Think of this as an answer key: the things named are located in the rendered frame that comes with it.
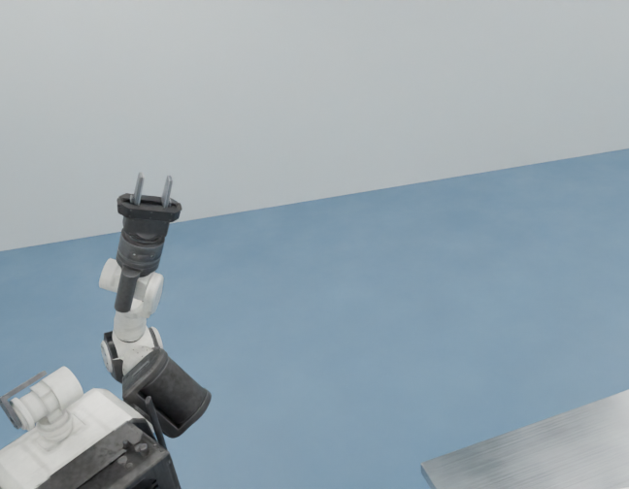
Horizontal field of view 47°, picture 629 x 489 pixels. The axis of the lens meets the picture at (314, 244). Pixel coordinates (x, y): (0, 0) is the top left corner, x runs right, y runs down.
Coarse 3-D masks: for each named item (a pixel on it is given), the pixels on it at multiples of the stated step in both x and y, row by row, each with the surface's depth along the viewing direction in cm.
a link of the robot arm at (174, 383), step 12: (168, 360) 143; (168, 372) 141; (180, 372) 144; (156, 384) 140; (168, 384) 141; (180, 384) 142; (192, 384) 145; (156, 396) 141; (168, 396) 141; (180, 396) 142; (192, 396) 144; (204, 396) 146; (168, 408) 142; (180, 408) 142; (192, 408) 143; (180, 420) 144
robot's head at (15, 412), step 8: (40, 376) 126; (24, 384) 125; (8, 392) 125; (16, 392) 123; (0, 400) 122; (8, 408) 122; (16, 408) 123; (8, 416) 125; (16, 416) 123; (24, 416) 122; (16, 424) 123; (24, 424) 123
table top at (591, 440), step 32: (576, 416) 172; (608, 416) 171; (480, 448) 167; (512, 448) 166; (544, 448) 165; (576, 448) 164; (608, 448) 163; (448, 480) 160; (480, 480) 159; (512, 480) 158; (544, 480) 158; (576, 480) 157; (608, 480) 156
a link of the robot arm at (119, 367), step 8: (152, 328) 171; (152, 336) 169; (104, 344) 165; (160, 344) 169; (104, 352) 166; (128, 352) 163; (136, 352) 160; (144, 352) 158; (104, 360) 169; (112, 360) 163; (120, 360) 162; (128, 360) 159; (136, 360) 155; (112, 368) 164; (120, 368) 162; (128, 368) 156; (120, 376) 162
